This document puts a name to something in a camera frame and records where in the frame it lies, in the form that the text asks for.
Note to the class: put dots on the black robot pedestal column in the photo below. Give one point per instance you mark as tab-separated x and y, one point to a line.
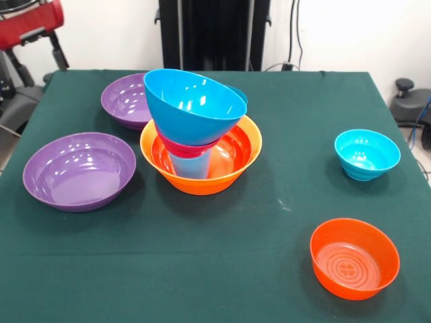
208	33

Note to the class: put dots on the glossy red bowl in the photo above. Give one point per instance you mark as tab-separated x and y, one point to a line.
235	148

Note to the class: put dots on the large blue bowl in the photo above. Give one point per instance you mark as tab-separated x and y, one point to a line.
195	124

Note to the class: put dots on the purple bowl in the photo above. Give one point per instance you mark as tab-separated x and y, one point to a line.
77	171
124	101

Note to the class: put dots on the cyan ribbed bowl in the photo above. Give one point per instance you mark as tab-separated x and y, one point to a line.
367	151

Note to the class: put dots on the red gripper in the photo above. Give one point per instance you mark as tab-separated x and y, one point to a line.
30	23

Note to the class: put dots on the large orange bowl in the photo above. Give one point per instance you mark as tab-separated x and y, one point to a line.
208	188

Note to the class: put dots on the blue cup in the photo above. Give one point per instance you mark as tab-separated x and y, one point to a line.
192	166

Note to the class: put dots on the dark green tablecloth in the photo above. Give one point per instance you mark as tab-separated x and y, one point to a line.
269	303

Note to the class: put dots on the dark grey pedestal foot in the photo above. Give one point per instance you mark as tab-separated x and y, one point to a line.
410	104
17	107

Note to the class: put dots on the magenta bowl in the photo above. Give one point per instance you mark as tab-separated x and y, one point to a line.
182	151

